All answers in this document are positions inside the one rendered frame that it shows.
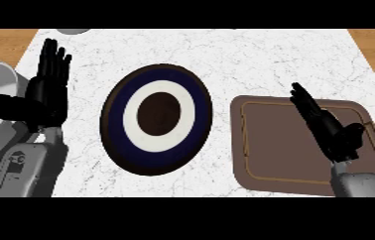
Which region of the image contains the blue white brown plate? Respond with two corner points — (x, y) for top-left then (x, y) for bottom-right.
(98, 63), (214, 177)

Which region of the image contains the brown tray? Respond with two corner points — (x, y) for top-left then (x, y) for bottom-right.
(229, 94), (375, 197)

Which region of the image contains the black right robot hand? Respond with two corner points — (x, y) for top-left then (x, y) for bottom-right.
(288, 81), (368, 164)

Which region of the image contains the grey round object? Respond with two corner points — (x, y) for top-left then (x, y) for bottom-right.
(55, 29), (95, 36)

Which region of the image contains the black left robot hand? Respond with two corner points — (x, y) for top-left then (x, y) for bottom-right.
(0, 38), (74, 134)

